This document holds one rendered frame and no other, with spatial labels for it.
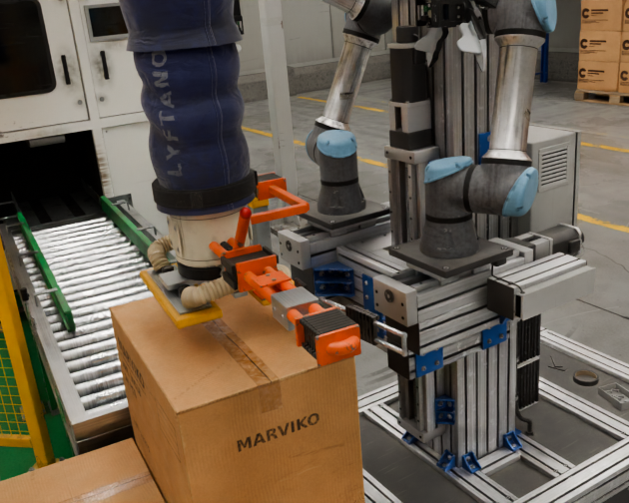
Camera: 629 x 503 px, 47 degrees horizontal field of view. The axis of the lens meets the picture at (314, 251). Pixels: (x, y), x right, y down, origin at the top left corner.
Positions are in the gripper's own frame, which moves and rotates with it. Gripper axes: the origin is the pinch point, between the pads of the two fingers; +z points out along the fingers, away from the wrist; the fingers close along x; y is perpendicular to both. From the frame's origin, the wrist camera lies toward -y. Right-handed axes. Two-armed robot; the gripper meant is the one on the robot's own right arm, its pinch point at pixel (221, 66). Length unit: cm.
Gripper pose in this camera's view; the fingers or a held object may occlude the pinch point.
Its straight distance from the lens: 224.7
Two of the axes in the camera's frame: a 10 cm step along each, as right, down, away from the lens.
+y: 9.6, -1.7, 2.3
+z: 0.8, 9.3, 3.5
